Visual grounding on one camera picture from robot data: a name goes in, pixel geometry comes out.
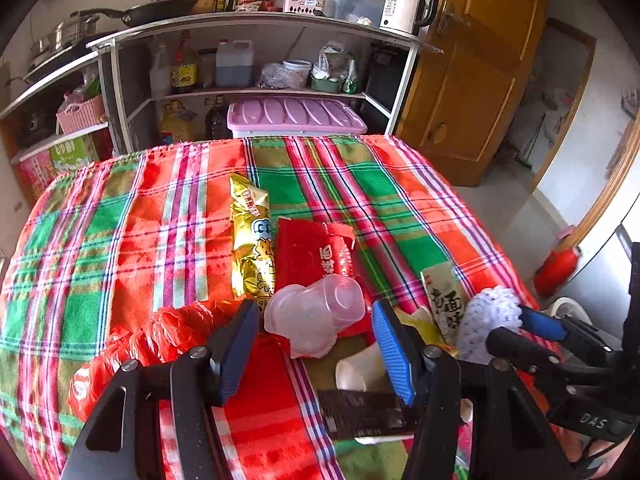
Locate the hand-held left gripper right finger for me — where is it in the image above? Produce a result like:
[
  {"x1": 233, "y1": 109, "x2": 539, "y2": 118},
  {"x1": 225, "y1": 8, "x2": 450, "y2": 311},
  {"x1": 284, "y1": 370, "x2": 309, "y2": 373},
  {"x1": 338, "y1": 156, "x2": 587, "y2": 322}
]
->
[{"x1": 371, "y1": 299, "x2": 576, "y2": 480}]

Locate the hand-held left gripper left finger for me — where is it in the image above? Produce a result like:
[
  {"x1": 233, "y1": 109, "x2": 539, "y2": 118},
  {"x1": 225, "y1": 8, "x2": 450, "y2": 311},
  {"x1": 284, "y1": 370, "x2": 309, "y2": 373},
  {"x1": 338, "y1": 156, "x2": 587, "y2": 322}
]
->
[{"x1": 60, "y1": 299, "x2": 261, "y2": 480}]

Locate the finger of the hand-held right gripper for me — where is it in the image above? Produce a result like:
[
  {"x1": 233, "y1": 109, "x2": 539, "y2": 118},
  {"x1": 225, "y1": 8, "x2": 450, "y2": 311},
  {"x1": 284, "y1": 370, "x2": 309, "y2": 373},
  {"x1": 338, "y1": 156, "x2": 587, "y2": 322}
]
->
[
  {"x1": 485, "y1": 326, "x2": 616, "y2": 386},
  {"x1": 517, "y1": 305, "x2": 623, "y2": 361}
]

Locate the white foam fruit net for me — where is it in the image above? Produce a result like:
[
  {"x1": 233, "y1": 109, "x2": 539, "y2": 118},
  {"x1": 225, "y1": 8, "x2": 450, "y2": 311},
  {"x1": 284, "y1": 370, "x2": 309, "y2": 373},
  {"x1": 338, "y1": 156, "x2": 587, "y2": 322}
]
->
[{"x1": 456, "y1": 286, "x2": 523, "y2": 365}]

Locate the red plastic bag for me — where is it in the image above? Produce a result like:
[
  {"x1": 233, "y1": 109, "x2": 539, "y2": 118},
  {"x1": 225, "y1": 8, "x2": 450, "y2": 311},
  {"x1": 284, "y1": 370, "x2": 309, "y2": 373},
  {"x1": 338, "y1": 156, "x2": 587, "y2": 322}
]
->
[{"x1": 67, "y1": 299, "x2": 251, "y2": 421}]

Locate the gold snack packet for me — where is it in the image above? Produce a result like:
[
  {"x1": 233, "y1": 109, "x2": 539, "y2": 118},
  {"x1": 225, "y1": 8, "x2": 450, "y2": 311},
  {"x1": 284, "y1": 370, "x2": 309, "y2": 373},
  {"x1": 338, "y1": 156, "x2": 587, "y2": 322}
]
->
[{"x1": 229, "y1": 172, "x2": 277, "y2": 306}]

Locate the yellow wrapper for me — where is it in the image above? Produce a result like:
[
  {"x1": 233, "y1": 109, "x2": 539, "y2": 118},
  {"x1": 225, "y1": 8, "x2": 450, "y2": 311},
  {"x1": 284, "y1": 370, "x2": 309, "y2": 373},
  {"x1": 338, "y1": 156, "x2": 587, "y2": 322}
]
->
[{"x1": 395, "y1": 307, "x2": 446, "y2": 346}]

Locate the white paper cup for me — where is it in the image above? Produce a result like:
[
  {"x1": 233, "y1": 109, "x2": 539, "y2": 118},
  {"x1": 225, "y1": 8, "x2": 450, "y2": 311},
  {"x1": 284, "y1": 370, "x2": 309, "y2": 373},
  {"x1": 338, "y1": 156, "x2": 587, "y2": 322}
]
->
[{"x1": 335, "y1": 342, "x2": 396, "y2": 392}]

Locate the dark brown wrapper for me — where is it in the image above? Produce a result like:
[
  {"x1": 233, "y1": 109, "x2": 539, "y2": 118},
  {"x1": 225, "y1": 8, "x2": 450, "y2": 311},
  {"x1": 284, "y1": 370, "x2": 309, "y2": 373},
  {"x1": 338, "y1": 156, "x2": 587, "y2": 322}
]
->
[{"x1": 316, "y1": 389, "x2": 426, "y2": 441}]

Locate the beige noodle packet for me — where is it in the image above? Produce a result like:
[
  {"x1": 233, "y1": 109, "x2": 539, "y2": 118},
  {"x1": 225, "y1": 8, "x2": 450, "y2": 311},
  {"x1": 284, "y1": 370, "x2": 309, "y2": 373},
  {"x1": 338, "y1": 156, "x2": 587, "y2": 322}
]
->
[{"x1": 420, "y1": 265, "x2": 471, "y2": 346}]

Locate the clear plastic cup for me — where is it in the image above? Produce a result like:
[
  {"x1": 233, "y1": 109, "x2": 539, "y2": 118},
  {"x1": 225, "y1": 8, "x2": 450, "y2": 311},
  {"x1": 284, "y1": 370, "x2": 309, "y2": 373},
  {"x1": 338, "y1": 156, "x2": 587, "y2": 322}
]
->
[{"x1": 263, "y1": 274, "x2": 367, "y2": 359}]

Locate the red snack packet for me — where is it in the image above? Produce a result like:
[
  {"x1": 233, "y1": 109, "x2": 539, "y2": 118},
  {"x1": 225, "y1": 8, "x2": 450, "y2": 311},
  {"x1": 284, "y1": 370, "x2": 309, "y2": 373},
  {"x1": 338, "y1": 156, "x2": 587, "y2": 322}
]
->
[{"x1": 275, "y1": 217, "x2": 357, "y2": 291}]

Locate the red green plaid tablecloth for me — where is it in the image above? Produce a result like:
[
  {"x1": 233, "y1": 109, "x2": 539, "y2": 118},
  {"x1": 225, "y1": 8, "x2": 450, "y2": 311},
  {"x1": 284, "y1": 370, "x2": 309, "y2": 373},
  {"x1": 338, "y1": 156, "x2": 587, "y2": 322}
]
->
[{"x1": 0, "y1": 135, "x2": 561, "y2": 480}]

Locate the dark liquid bottle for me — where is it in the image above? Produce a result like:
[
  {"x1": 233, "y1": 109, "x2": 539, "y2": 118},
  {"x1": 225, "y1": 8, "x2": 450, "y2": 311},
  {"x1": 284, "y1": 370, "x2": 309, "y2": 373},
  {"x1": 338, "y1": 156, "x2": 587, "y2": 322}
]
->
[{"x1": 205, "y1": 95, "x2": 231, "y2": 141}]

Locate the yellow cooking oil bottle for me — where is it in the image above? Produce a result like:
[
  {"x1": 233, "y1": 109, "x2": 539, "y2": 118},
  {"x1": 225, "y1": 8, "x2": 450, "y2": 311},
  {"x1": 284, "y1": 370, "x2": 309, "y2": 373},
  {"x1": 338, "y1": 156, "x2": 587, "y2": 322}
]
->
[{"x1": 160, "y1": 100, "x2": 197, "y2": 145}]

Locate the wooden door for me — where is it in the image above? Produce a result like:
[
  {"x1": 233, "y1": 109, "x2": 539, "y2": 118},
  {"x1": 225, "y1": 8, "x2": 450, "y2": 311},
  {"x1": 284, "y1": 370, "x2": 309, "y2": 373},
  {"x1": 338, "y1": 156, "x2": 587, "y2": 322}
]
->
[{"x1": 395, "y1": 0, "x2": 556, "y2": 186}]

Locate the storage box with pink lid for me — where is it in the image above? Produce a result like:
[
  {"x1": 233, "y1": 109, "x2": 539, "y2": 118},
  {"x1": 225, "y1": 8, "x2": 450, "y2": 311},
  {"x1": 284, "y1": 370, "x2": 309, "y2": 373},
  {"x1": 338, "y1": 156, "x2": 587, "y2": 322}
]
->
[{"x1": 227, "y1": 97, "x2": 368, "y2": 139}]

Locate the green carton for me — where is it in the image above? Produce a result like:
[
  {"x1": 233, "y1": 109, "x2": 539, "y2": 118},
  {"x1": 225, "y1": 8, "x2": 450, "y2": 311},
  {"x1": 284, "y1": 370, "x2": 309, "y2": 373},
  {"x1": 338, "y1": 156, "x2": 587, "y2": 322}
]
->
[{"x1": 47, "y1": 132, "x2": 103, "y2": 173}]

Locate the pink carton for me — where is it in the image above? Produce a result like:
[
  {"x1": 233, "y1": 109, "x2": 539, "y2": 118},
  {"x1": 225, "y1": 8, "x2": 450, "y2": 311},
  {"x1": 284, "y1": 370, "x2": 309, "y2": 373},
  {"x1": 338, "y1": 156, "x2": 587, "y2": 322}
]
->
[{"x1": 19, "y1": 150, "x2": 56, "y2": 198}]

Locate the black appliance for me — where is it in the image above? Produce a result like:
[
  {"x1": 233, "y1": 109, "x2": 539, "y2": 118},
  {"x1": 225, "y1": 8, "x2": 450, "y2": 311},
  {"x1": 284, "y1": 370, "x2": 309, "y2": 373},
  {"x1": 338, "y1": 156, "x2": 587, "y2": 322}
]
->
[{"x1": 360, "y1": 42, "x2": 411, "y2": 133}]

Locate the green packet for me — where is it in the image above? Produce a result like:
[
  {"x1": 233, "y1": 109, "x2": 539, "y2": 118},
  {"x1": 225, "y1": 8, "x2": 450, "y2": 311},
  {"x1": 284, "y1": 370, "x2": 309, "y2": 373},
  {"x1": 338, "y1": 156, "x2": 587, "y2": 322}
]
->
[{"x1": 342, "y1": 60, "x2": 360, "y2": 95}]

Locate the crumpled clear plastic bag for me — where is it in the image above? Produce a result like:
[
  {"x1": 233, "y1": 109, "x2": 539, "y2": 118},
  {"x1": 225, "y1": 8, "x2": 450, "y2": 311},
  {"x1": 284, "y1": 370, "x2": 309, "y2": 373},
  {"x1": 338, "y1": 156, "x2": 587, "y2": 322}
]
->
[{"x1": 257, "y1": 62, "x2": 301, "y2": 90}]

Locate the pink woven basket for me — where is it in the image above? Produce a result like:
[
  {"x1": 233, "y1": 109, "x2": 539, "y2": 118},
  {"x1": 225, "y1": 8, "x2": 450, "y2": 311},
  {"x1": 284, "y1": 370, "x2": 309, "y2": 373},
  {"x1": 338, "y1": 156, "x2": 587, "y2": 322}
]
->
[{"x1": 56, "y1": 95, "x2": 107, "y2": 134}]

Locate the glass jar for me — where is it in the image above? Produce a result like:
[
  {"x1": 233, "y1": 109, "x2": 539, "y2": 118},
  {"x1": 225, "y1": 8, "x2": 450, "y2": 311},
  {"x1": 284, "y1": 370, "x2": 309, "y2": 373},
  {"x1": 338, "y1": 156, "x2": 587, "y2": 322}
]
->
[{"x1": 197, "y1": 48, "x2": 217, "y2": 88}]

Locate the jug of brown liquid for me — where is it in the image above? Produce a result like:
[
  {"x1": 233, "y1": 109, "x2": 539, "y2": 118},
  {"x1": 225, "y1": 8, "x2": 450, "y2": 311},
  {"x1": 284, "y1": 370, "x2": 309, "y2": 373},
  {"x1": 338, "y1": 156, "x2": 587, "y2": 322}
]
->
[{"x1": 215, "y1": 39, "x2": 254, "y2": 87}]

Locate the clear plastic bottle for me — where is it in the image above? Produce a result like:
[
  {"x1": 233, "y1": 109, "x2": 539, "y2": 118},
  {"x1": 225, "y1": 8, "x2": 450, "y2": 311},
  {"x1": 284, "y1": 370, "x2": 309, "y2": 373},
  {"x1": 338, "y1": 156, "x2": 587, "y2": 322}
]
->
[{"x1": 150, "y1": 42, "x2": 172, "y2": 98}]

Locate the soy sauce bottle red cap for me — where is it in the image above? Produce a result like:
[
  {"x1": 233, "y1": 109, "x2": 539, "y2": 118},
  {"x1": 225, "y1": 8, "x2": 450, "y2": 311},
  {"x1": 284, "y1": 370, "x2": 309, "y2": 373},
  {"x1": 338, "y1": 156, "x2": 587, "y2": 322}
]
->
[{"x1": 171, "y1": 30, "x2": 198, "y2": 93}]

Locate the white plastic tub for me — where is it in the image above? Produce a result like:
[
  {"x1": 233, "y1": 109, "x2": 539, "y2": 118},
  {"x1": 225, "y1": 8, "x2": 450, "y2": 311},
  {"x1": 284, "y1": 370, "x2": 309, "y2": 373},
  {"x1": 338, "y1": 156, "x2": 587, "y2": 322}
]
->
[{"x1": 282, "y1": 60, "x2": 313, "y2": 86}]

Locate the white plastic bag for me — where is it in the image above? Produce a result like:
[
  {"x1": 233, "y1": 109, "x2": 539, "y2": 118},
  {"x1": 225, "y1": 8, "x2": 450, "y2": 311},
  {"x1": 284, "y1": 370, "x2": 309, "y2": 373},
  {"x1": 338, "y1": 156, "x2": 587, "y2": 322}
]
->
[{"x1": 317, "y1": 42, "x2": 356, "y2": 81}]

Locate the white kitchen shelf unit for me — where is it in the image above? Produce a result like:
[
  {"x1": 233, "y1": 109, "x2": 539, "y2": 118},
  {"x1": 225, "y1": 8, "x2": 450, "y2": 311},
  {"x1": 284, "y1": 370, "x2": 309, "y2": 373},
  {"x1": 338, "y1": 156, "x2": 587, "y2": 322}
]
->
[{"x1": 0, "y1": 10, "x2": 443, "y2": 161}]

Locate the black induction cooker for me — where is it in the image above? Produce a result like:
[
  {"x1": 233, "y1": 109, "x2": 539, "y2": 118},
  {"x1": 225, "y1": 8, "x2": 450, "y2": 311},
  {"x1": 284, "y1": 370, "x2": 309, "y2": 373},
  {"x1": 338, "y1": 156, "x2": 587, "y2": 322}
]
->
[{"x1": 22, "y1": 30, "x2": 116, "y2": 83}]

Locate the white electric kettle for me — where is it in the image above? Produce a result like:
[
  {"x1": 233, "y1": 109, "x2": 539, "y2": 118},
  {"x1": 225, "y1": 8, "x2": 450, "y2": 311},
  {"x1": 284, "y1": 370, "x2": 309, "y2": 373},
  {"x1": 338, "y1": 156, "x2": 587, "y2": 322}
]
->
[{"x1": 379, "y1": 0, "x2": 441, "y2": 37}]

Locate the clear plastic storage box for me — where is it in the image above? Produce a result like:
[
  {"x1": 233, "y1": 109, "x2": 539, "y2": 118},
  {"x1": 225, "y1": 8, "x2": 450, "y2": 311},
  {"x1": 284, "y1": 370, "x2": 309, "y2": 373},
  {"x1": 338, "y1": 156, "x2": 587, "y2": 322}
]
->
[{"x1": 320, "y1": 0, "x2": 387, "y2": 28}]

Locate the black frying pan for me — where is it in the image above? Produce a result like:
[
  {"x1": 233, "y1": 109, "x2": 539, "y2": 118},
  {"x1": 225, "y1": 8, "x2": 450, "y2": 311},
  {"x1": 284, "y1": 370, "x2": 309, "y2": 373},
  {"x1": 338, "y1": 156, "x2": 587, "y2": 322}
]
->
[{"x1": 70, "y1": 0, "x2": 199, "y2": 28}]

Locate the pink chopstick holder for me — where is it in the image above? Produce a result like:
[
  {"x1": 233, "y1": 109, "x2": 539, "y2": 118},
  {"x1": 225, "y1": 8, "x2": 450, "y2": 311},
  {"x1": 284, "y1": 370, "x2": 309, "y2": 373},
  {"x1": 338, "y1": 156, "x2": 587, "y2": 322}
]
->
[{"x1": 283, "y1": 0, "x2": 327, "y2": 15}]

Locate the steel steamer pot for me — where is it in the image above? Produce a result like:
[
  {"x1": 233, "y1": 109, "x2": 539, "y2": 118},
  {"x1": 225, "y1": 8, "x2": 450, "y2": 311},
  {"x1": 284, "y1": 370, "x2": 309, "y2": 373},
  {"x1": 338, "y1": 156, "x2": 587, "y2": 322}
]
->
[{"x1": 27, "y1": 12, "x2": 101, "y2": 68}]

